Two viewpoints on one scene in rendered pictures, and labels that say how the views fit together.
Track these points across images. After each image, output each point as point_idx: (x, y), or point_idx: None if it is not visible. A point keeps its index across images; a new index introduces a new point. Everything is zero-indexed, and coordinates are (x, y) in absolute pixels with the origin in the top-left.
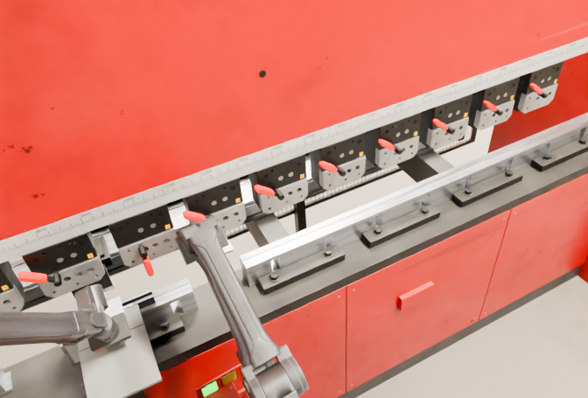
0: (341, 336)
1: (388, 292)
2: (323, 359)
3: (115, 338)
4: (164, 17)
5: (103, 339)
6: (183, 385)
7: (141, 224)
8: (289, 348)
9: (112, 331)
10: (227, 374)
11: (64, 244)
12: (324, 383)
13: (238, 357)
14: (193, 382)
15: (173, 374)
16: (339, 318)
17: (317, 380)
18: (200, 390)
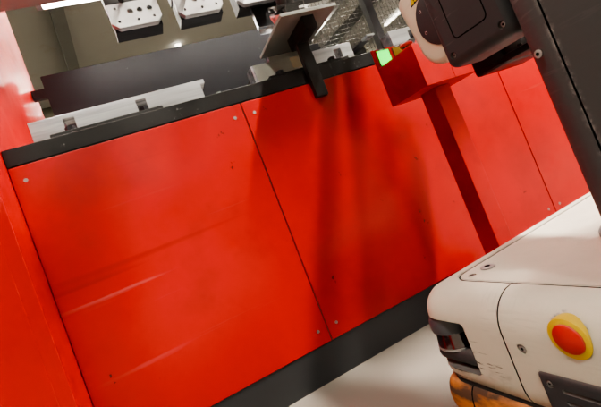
0: (507, 105)
1: (530, 60)
2: (502, 134)
3: (292, 0)
4: None
5: None
6: (362, 105)
7: None
8: (456, 98)
9: None
10: (397, 46)
11: None
12: (520, 182)
13: None
14: (371, 105)
15: (350, 84)
16: (494, 77)
17: (510, 172)
18: (376, 53)
